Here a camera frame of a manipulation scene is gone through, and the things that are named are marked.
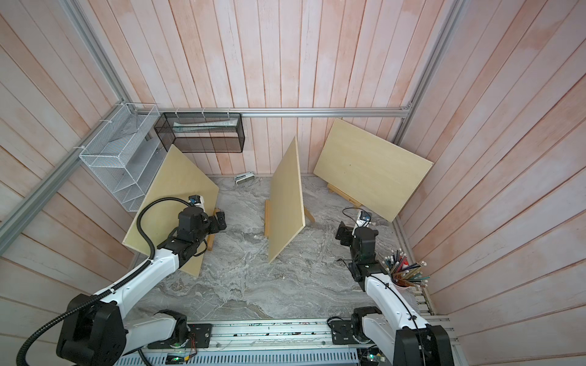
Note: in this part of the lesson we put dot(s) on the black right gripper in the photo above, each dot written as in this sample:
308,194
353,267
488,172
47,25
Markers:
349,233

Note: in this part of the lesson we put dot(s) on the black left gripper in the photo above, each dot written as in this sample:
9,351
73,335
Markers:
215,227

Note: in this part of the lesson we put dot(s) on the plywood board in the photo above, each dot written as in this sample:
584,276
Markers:
287,217
376,173
178,177

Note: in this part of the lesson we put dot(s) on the wooden easel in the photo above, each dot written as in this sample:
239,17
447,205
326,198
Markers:
212,230
344,195
267,207

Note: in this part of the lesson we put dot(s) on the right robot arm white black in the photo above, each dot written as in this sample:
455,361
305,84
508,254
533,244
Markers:
397,330

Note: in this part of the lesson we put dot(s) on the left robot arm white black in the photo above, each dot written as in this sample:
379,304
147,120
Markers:
96,332

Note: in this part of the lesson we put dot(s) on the pink cup of pencils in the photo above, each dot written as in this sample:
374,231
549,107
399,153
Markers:
404,273

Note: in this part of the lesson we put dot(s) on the white mesh tiered shelf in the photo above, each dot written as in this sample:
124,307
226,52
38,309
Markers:
123,156

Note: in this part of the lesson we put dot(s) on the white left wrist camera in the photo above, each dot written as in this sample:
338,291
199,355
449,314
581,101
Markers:
196,201

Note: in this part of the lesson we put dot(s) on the black mesh wire basket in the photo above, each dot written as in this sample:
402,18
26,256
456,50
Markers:
201,132

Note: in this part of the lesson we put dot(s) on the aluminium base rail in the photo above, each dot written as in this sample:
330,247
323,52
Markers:
268,342

